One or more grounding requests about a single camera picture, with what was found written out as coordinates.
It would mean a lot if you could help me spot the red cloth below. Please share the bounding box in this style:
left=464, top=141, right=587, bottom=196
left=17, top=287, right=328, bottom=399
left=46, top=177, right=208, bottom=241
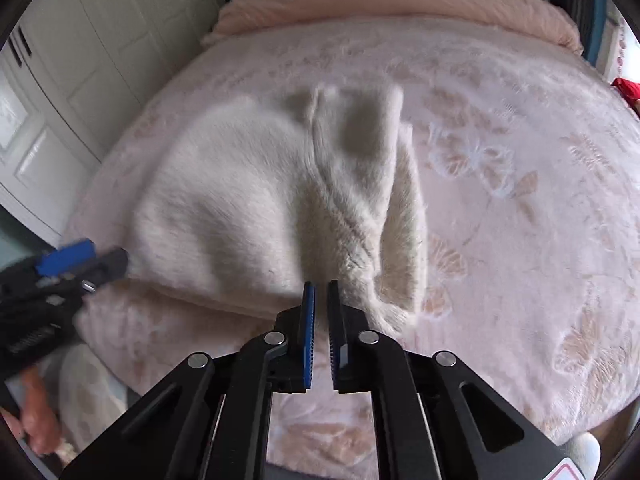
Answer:
left=612, top=77, right=640, bottom=107

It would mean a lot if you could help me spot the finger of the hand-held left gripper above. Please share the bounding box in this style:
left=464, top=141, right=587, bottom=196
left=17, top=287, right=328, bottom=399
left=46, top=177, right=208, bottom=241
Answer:
left=37, top=239, right=97, bottom=279
left=75, top=247, right=130, bottom=295

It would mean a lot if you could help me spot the white fuzzy knit sweater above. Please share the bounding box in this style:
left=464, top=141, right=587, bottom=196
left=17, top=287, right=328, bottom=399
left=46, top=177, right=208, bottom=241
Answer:
left=132, top=82, right=429, bottom=333

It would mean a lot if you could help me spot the white wardrobe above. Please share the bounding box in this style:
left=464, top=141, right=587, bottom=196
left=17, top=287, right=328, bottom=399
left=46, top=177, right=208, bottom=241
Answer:
left=0, top=0, right=227, bottom=247

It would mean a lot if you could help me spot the blue curtain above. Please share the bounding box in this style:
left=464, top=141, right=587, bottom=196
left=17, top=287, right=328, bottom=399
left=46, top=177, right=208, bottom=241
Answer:
left=575, top=0, right=632, bottom=77

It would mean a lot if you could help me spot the person's left hand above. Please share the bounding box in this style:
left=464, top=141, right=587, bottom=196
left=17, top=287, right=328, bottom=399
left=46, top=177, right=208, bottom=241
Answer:
left=19, top=364, right=65, bottom=457

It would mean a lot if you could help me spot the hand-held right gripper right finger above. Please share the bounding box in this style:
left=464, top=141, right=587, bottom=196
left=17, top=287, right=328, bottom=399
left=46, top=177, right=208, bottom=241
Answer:
left=327, top=279, right=586, bottom=480

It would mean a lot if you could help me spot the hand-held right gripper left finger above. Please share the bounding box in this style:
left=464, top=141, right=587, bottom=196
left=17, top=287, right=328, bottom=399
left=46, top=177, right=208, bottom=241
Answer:
left=59, top=280, right=317, bottom=480

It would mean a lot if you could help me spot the folded pink quilt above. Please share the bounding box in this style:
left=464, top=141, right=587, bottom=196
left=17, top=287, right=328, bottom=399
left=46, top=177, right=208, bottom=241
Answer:
left=200, top=0, right=584, bottom=56

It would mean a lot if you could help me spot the pink floral bedspread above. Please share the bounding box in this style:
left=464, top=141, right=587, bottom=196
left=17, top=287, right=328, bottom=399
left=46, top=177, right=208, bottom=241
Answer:
left=62, top=20, right=640, bottom=467

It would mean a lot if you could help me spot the white soft object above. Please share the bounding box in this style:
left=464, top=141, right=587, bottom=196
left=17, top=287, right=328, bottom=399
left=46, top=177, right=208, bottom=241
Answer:
left=567, top=432, right=602, bottom=480

